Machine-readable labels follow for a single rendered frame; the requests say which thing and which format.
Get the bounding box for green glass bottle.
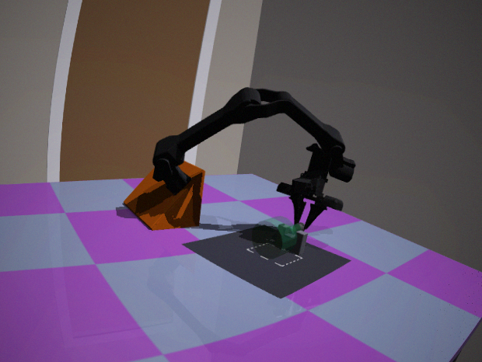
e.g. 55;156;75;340
252;216;305;259

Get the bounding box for grey posts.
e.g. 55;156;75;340
292;231;308;255

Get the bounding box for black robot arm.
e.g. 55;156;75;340
152;87;356;196

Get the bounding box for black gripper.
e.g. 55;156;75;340
277;168;343;230

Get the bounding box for dark grey square mat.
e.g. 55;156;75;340
181;228;351;299

